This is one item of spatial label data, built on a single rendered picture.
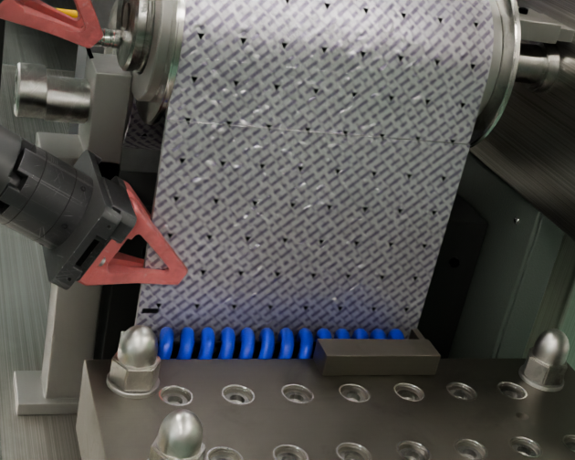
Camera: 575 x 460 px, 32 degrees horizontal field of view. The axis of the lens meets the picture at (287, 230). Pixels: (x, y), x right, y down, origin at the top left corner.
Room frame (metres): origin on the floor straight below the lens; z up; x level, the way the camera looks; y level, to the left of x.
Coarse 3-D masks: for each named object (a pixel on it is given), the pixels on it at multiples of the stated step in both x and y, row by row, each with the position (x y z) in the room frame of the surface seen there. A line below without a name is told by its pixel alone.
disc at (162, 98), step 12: (180, 0) 0.64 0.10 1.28; (180, 12) 0.63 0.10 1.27; (180, 24) 0.63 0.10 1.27; (180, 36) 0.63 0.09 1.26; (168, 48) 0.64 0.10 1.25; (180, 48) 0.63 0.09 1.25; (168, 60) 0.64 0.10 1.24; (168, 72) 0.63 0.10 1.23; (168, 84) 0.64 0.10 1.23; (156, 96) 0.66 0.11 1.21; (168, 96) 0.64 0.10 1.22; (144, 108) 0.69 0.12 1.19; (156, 108) 0.65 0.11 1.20; (144, 120) 0.68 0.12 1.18; (156, 120) 0.66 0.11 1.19
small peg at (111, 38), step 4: (104, 28) 0.69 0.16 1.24; (108, 28) 0.69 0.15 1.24; (104, 32) 0.69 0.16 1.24; (108, 32) 0.69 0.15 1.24; (112, 32) 0.69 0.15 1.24; (116, 32) 0.69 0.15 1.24; (104, 36) 0.69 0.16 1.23; (108, 36) 0.69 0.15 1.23; (112, 36) 0.69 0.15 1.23; (116, 36) 0.69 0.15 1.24; (120, 36) 0.69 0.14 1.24; (100, 40) 0.69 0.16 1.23; (104, 40) 0.69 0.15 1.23; (108, 40) 0.69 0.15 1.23; (112, 40) 0.69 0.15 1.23; (116, 40) 0.69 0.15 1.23; (120, 40) 0.69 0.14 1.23; (96, 44) 0.69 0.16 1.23; (100, 44) 0.69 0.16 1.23; (104, 44) 0.69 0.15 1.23; (108, 44) 0.69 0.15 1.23; (112, 44) 0.69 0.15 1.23; (116, 44) 0.69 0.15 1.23; (116, 48) 0.70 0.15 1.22
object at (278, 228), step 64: (192, 128) 0.65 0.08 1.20; (256, 128) 0.66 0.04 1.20; (192, 192) 0.65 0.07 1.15; (256, 192) 0.67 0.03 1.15; (320, 192) 0.69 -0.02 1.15; (384, 192) 0.71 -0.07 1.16; (448, 192) 0.73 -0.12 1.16; (192, 256) 0.65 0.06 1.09; (256, 256) 0.67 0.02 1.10; (320, 256) 0.69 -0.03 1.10; (384, 256) 0.71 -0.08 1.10; (192, 320) 0.66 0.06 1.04; (256, 320) 0.68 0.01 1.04; (320, 320) 0.70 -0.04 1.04; (384, 320) 0.72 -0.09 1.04
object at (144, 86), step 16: (160, 0) 0.65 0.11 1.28; (160, 16) 0.65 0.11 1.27; (496, 16) 0.76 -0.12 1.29; (160, 32) 0.64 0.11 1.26; (496, 32) 0.75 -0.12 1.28; (160, 48) 0.64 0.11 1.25; (496, 48) 0.74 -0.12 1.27; (160, 64) 0.65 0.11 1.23; (496, 64) 0.74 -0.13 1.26; (144, 80) 0.66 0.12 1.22; (160, 80) 0.65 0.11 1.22; (496, 80) 0.74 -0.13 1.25; (144, 96) 0.66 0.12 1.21; (480, 112) 0.75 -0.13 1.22
